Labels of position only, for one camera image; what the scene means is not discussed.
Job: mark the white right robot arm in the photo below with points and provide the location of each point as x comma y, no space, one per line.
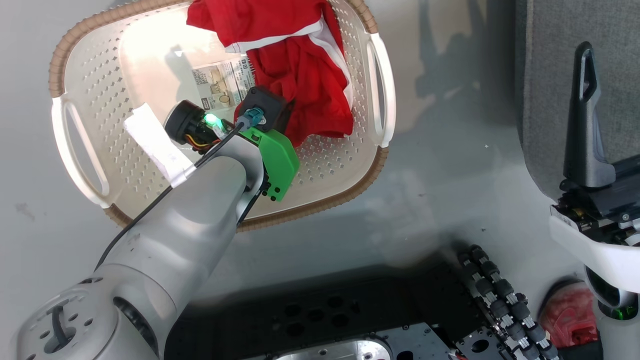
617,320

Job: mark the white perforated laundry basket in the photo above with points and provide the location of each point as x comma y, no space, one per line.
100,100

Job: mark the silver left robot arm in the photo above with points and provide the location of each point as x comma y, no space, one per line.
150,260

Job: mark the white tape strip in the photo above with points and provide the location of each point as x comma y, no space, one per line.
157,145

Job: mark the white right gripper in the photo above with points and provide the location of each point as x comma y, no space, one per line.
600,225

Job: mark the black roller omni wheel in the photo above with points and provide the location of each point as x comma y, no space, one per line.
505,300

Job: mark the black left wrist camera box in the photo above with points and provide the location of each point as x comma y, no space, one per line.
262,107

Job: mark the grey fabric sofa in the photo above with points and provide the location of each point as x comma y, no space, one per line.
560,75

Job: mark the red basketball jersey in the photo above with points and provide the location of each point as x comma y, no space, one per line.
295,60

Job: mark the red round base part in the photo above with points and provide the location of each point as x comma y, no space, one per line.
570,320

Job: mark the printed paper basket label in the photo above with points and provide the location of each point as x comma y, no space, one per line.
222,85

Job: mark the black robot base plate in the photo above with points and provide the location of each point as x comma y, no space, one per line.
320,315

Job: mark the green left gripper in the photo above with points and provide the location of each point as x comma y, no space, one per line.
277,160

